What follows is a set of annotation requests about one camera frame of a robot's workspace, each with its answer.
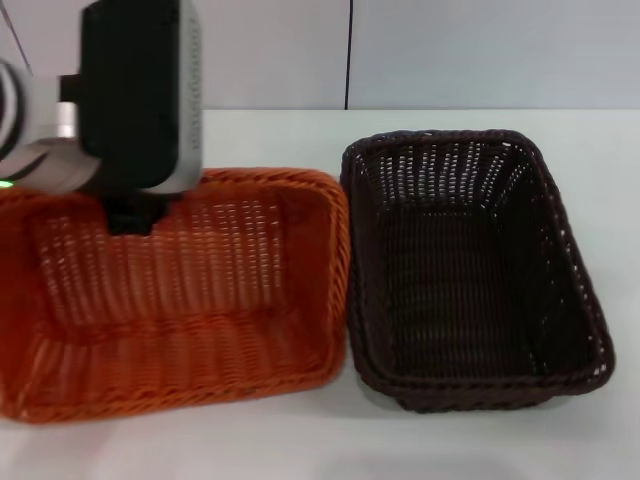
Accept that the dark brown woven basket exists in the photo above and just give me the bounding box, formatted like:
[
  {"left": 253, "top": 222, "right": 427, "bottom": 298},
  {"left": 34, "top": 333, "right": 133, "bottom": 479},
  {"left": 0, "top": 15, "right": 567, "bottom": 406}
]
[{"left": 339, "top": 128, "right": 617, "bottom": 414}]

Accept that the orange woven basket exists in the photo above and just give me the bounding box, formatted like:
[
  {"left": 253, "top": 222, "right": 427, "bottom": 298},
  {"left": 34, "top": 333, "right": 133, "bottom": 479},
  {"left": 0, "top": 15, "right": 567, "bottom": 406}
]
[{"left": 0, "top": 168, "right": 350, "bottom": 426}]

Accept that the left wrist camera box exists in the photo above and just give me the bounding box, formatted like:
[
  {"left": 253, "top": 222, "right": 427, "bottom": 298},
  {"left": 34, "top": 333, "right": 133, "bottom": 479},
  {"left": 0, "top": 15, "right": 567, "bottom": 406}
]
[{"left": 59, "top": 0, "right": 204, "bottom": 196}]

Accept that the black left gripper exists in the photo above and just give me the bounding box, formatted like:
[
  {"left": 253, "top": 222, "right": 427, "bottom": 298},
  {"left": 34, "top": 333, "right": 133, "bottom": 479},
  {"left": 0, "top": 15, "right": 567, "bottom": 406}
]
[{"left": 103, "top": 191, "right": 169, "bottom": 238}]

